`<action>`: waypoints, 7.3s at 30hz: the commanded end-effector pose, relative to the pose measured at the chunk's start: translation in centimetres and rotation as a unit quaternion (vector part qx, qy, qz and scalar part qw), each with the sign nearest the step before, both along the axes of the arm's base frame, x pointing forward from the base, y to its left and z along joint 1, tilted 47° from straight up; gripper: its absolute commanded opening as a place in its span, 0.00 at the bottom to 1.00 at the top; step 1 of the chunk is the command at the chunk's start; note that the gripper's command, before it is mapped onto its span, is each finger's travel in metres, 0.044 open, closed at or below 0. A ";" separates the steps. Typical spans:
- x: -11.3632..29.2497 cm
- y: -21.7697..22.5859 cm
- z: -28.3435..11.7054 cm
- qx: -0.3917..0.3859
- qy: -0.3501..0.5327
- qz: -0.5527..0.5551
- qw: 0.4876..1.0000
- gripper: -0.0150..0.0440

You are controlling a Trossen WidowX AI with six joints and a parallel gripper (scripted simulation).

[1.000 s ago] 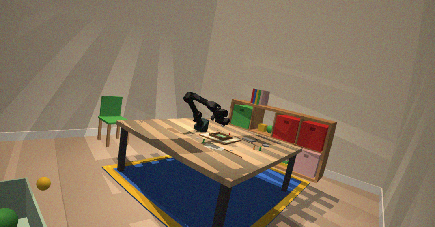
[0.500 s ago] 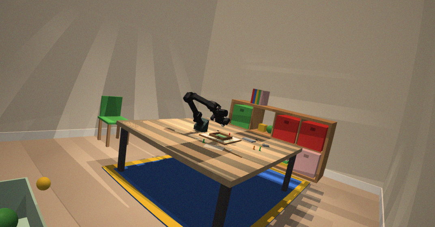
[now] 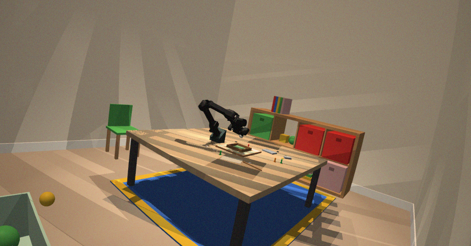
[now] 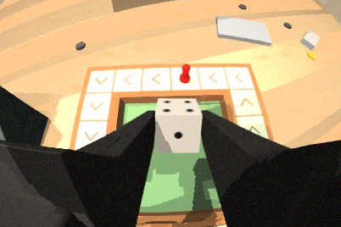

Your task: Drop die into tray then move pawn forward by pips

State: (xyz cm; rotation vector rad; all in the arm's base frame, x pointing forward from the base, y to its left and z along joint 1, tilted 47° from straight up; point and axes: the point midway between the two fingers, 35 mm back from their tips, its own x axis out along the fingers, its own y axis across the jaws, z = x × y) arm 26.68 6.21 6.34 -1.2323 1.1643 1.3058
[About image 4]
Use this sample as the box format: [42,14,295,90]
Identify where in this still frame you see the dark red game pawn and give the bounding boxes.
[180,64,190,85]

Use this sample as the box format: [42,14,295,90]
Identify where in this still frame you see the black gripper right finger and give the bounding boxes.
[201,109,341,227]

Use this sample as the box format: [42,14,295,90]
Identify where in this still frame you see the grey die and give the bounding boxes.
[156,98,202,153]

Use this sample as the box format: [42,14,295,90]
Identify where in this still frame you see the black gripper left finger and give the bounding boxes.
[0,109,156,227]

